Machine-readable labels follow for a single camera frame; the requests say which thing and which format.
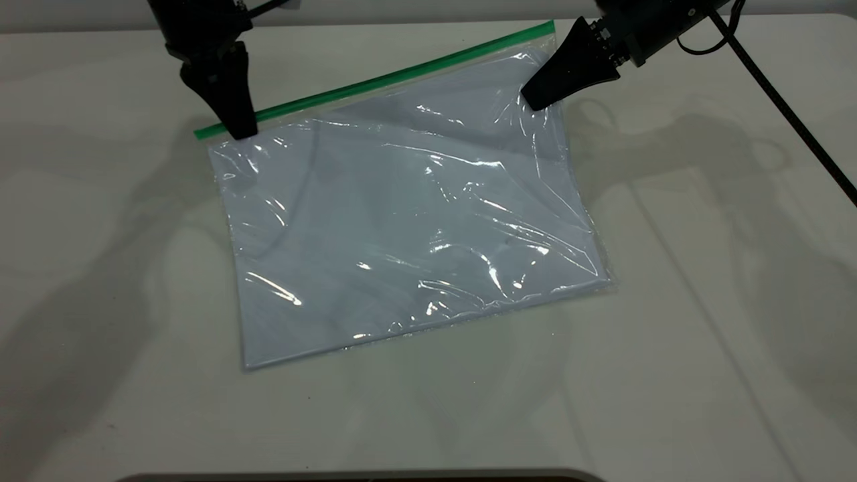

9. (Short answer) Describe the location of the thick black braided cable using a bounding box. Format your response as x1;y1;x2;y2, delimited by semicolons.
708;10;857;207

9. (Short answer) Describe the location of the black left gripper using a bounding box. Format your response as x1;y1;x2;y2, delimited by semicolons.
147;0;258;140

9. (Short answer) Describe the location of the clear zipper bag green strip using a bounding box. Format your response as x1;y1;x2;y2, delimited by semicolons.
194;20;613;371

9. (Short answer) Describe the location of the thin black looped cable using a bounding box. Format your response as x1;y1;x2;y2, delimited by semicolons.
675;0;748;56

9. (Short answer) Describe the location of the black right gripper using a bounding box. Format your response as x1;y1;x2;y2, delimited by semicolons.
521;0;730;111

